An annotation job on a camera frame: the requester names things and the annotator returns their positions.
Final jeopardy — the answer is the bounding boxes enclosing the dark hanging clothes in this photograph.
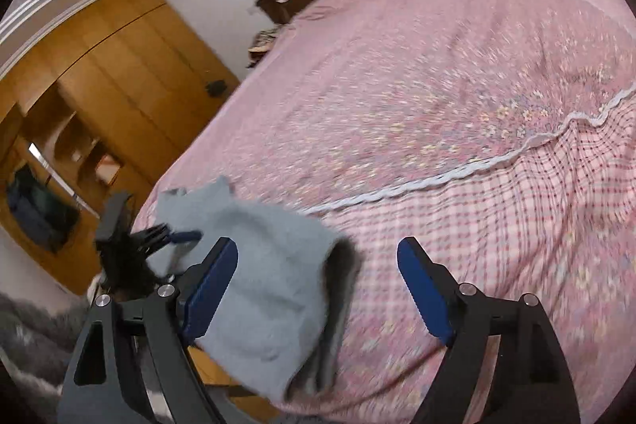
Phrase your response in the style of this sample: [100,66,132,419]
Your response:
[6,166,80,253]

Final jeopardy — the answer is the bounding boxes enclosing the pink floral bedspread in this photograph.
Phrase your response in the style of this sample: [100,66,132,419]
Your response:
[132,0,636,424]

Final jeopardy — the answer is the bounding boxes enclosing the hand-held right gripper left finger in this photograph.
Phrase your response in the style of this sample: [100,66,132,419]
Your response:
[57,236,239,424]

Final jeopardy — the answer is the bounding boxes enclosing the grey pants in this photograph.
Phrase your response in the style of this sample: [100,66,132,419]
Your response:
[146,176,361,402]

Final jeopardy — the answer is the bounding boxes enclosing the pile of clothes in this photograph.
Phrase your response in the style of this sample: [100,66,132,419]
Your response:
[247,25,284,54]

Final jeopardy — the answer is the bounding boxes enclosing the grey fluffy rug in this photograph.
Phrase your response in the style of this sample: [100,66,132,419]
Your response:
[0,290,165,424]

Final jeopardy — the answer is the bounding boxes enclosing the wooden wardrobe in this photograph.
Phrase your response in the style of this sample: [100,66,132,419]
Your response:
[0,0,242,296]

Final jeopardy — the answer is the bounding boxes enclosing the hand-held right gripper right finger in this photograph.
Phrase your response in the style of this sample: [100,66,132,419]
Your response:
[396,236,582,424]

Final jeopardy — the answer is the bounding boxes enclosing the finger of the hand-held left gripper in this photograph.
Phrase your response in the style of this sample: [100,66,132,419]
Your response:
[133,225,204,256]

